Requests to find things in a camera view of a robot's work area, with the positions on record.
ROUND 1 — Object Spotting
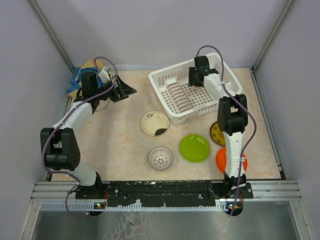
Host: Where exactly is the black and yellow plate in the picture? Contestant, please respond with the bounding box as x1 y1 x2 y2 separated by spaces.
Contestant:
209 121 226 147

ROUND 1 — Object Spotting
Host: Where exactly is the white plastic dish rack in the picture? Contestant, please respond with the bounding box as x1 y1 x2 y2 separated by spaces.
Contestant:
148 52 242 125

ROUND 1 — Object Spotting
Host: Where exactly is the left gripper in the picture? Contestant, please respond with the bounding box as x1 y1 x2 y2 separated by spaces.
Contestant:
94 74 136 103

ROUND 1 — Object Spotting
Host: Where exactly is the cream plate with black marks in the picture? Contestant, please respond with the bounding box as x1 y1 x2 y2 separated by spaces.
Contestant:
140 111 170 137

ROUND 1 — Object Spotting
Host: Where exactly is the blue and yellow cloth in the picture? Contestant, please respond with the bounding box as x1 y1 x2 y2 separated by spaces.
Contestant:
66 60 105 99

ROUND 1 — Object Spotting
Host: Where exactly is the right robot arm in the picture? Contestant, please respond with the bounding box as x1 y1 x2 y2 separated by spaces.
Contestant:
188 55 248 198

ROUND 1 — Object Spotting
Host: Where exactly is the aluminium frame rail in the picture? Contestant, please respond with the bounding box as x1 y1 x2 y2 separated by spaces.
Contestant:
30 180 302 213

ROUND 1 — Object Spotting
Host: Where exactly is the white patterned small bowl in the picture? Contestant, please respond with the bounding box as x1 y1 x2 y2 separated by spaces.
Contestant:
148 147 173 171

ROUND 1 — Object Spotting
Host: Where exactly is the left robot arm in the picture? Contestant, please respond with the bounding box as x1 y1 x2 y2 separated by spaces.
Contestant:
40 71 137 199

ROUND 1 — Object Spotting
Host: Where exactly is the green plate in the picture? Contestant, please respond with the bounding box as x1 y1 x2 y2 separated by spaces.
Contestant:
178 134 211 163

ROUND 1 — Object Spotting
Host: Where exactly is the black mounting base plate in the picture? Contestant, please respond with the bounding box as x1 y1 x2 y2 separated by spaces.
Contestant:
74 174 254 208

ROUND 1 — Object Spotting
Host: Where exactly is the orange plate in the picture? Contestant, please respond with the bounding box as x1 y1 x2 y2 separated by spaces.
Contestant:
215 147 248 173

